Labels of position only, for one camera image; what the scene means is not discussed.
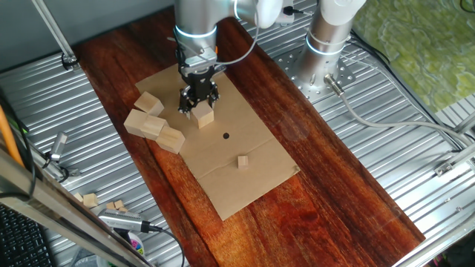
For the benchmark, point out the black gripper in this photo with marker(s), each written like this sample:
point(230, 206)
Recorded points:
point(198, 83)

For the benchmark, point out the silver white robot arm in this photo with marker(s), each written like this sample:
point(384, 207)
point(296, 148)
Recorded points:
point(323, 44)

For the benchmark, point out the brown cardboard sheet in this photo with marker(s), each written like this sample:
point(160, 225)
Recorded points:
point(230, 155)

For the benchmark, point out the small wooden cube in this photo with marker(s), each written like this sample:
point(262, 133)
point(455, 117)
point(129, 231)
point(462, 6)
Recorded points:
point(243, 162)
point(90, 200)
point(78, 197)

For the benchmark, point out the white power strip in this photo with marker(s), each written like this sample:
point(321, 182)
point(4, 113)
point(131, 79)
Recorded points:
point(288, 18)

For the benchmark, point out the tiny wooden cube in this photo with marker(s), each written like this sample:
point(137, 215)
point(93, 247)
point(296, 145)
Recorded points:
point(118, 204)
point(123, 210)
point(110, 205)

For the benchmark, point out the reddish brown wooden board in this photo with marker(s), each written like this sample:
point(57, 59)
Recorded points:
point(297, 207)

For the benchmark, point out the silver robot mounting plate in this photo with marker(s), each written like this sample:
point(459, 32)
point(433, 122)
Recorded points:
point(347, 72)

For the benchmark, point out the thin metal stand rod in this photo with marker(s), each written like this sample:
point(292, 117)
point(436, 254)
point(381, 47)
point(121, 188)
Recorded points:
point(55, 33)

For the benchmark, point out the orange tube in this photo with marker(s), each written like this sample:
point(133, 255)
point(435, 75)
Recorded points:
point(6, 135)

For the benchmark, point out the black keyboard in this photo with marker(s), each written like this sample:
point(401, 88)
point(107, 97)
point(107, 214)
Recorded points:
point(18, 244)

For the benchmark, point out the silver camera mount bracket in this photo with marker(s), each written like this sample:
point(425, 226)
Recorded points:
point(200, 60)

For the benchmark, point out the silver ridged camera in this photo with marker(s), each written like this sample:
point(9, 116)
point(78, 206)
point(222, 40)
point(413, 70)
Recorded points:
point(118, 220)

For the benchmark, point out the silver camera on stand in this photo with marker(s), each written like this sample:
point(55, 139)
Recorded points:
point(59, 144)

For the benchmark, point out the metal camera stand bracket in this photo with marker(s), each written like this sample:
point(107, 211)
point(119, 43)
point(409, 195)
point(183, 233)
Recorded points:
point(70, 172)

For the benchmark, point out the aluminium frame beam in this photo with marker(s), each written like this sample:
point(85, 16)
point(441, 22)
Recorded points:
point(55, 215)

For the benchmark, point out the aluminium profile rail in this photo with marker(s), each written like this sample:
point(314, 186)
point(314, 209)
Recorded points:
point(460, 157)
point(467, 124)

